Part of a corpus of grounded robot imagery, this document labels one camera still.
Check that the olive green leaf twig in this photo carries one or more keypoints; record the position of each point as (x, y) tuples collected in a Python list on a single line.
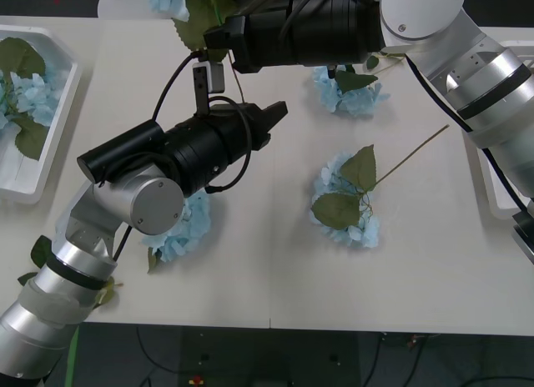
[(107, 291)]

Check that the dark green leaf twig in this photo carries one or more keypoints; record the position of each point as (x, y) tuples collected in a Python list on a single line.
[(41, 249), (372, 62)]

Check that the green floor tape strip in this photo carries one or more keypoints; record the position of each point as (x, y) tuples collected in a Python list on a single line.
[(72, 362)]

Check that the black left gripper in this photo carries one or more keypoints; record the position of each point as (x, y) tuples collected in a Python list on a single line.
[(240, 124)]

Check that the shallow white box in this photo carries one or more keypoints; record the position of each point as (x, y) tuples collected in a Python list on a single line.
[(16, 178), (496, 209)]

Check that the silver and black left arm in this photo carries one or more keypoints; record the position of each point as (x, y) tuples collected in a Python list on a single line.
[(154, 203)]

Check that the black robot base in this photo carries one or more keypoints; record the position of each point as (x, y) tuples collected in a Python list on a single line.
[(271, 358)]

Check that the silver and black right arm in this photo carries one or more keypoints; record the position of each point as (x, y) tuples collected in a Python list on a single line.
[(480, 91)]

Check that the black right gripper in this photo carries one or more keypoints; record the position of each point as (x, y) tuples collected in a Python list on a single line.
[(263, 41)]

